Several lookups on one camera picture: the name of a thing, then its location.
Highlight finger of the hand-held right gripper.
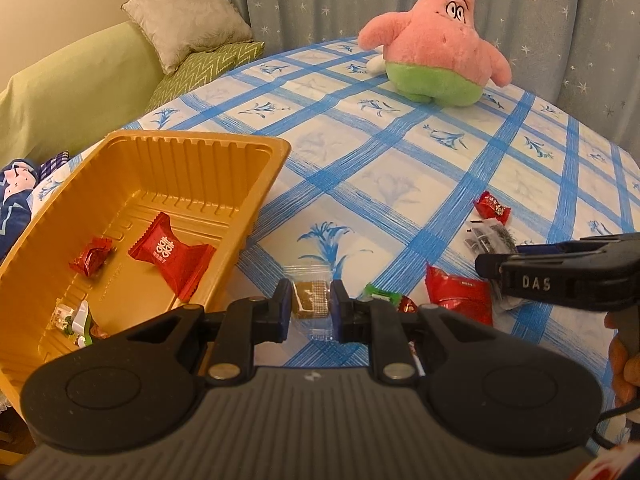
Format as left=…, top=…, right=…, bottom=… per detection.
left=515, top=243, right=563, bottom=256
left=475, top=252, right=506, bottom=281

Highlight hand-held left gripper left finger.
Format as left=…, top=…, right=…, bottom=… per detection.
left=125, top=279, right=293, bottom=386

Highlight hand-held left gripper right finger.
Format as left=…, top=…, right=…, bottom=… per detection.
left=330, top=280, right=501, bottom=386

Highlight brown candy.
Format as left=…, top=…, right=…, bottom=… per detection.
left=286, top=262, right=333, bottom=343

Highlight dark sesame snack packet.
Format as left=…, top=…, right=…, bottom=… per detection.
left=462, top=217, right=526, bottom=313

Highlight plain red snack packet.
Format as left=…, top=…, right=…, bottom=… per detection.
left=425, top=262, right=493, bottom=328

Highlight red and green candy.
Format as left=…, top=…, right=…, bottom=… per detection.
left=361, top=282, right=418, bottom=313

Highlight small red candy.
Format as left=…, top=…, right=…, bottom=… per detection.
left=69, top=236, right=117, bottom=278
left=472, top=191, right=513, bottom=226

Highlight red packet with white print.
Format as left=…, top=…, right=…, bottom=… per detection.
left=127, top=212, right=216, bottom=306

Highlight orange plastic tray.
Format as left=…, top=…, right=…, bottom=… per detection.
left=0, top=130, right=292, bottom=413

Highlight yellow green candy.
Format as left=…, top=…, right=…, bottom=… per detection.
left=50, top=300, right=93, bottom=348

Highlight person's right hand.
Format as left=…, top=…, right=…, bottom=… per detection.
left=605, top=310, right=640, bottom=408

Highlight blue checked tablecloth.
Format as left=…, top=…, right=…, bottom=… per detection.
left=30, top=35, right=640, bottom=411

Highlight red white printed cloth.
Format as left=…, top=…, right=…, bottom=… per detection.
left=570, top=442, right=640, bottom=480

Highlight pink star plush toy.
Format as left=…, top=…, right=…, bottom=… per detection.
left=357, top=0, right=512, bottom=107

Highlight green zigzag cushion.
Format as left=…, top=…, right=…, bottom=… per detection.
left=142, top=40, right=266, bottom=113

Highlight blue white striped cloth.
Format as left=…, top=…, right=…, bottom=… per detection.
left=37, top=150, right=71, bottom=178

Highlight blue printed blanket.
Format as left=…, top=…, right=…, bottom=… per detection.
left=0, top=159, right=41, bottom=251

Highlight green covered sofa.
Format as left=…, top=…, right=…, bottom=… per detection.
left=0, top=21, right=166, bottom=171

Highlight beige cushion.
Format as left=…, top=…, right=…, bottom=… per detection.
left=121, top=0, right=253, bottom=75

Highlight black cable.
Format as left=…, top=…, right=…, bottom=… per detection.
left=592, top=402, right=640, bottom=453

